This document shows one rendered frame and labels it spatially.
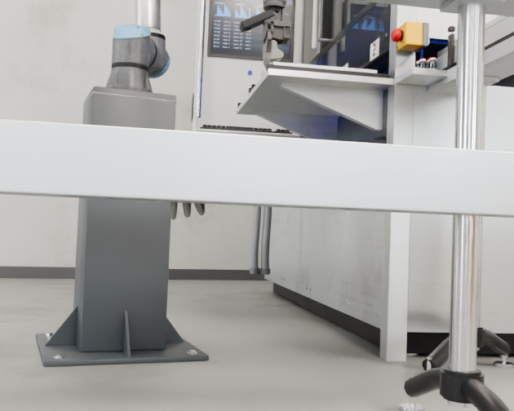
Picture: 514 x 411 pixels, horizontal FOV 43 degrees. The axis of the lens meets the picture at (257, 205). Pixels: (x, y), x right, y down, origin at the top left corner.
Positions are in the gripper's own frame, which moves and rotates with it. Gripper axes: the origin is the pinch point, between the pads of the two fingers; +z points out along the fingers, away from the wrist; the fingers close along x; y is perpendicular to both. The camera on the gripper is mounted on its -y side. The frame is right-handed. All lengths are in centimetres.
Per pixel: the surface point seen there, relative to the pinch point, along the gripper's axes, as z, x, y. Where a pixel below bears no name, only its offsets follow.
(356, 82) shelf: 5.5, -9.7, 27.3
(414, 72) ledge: 5.0, -26.0, 39.4
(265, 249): 62, 98, 21
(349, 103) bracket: 10.5, -2.5, 27.7
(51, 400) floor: 92, -56, -54
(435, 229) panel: 50, -13, 54
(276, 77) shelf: 5.5, -8.8, 2.2
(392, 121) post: 17.0, -11.7, 39.0
